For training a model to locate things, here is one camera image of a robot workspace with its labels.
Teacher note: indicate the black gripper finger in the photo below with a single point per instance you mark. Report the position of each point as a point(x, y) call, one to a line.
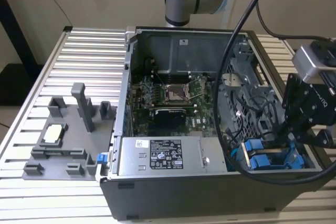
point(324, 138)
point(287, 130)

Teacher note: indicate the blue case latch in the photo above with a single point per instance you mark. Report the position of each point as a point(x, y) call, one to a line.
point(102, 158)

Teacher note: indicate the silver CPU chip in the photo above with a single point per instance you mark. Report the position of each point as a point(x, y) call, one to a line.
point(53, 132)

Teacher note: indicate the dark grey open PC case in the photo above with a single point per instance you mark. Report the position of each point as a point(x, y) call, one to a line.
point(183, 197)

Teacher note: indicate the black graphics card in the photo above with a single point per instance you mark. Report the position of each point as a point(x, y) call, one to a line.
point(168, 124)

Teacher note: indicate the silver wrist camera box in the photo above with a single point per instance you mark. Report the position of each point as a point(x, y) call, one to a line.
point(307, 61)

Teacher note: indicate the hard disk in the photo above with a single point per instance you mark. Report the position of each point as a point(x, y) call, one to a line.
point(252, 147)

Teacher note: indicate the grey metal shroud plate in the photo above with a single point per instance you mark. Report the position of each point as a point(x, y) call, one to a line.
point(199, 56)

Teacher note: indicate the blue empty disk carrier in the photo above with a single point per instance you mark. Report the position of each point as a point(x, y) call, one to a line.
point(260, 163)

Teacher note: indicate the white wall conduit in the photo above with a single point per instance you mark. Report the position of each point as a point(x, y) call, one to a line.
point(233, 3)

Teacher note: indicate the silver power supply unit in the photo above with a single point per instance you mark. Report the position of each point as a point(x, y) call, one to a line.
point(131, 161)

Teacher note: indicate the black stand with base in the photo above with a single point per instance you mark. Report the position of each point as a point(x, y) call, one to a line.
point(18, 87)

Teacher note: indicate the grey parts rack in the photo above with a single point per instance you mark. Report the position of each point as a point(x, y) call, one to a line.
point(73, 150)

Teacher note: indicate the green motherboard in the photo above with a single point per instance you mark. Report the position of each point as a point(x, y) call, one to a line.
point(207, 119)

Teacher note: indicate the CPU socket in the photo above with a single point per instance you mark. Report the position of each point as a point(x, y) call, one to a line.
point(174, 94)

